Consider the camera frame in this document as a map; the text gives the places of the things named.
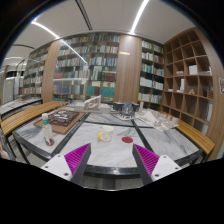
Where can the right wooden bench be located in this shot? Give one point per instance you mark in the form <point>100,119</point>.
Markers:
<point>197,137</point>

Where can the black frame marble table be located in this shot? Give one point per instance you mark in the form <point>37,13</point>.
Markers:
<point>114,157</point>

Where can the central bookshelf with books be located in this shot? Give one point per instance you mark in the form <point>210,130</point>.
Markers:
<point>86,67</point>

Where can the clear plastic water bottle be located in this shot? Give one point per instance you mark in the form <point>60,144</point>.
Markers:
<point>46,128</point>

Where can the white mug yellow handle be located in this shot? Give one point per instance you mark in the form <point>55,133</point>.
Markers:
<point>106,133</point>

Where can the red coaster under bottle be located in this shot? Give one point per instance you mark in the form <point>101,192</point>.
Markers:
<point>50,143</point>

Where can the left wooden bench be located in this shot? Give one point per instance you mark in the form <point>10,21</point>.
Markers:
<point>20,118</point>

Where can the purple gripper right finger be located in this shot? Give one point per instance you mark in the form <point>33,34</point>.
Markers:
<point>146,161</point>

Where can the right bookshelf with books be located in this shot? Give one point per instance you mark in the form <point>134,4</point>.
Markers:
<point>151,83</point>

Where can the dark architectural building model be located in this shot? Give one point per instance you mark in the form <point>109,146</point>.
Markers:
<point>126,111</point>

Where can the brown architectural model board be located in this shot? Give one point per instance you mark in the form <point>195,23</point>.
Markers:
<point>62,121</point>

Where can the wooden cubby shelf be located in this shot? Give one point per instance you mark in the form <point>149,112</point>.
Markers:
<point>191,82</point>

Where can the white architectural building model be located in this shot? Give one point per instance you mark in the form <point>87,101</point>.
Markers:
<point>93,105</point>

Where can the left bookshelf with books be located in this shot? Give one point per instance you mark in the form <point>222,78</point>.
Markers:
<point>33,72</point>

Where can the wooden bench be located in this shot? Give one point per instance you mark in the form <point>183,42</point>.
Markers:
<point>20,118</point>
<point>197,137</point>

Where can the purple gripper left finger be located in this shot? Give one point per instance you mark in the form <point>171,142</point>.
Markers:
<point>77,161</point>

